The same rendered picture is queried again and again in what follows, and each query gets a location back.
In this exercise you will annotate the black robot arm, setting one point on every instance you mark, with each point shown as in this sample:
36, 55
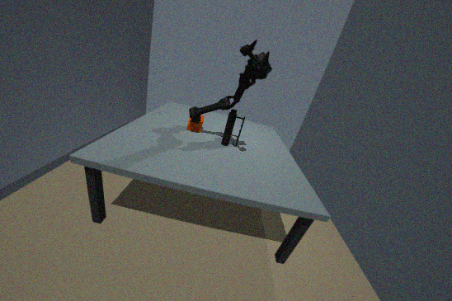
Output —
224, 104

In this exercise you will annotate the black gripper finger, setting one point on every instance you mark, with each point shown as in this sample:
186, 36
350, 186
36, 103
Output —
264, 63
249, 48

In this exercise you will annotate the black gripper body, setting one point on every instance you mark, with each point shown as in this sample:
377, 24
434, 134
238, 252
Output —
254, 63

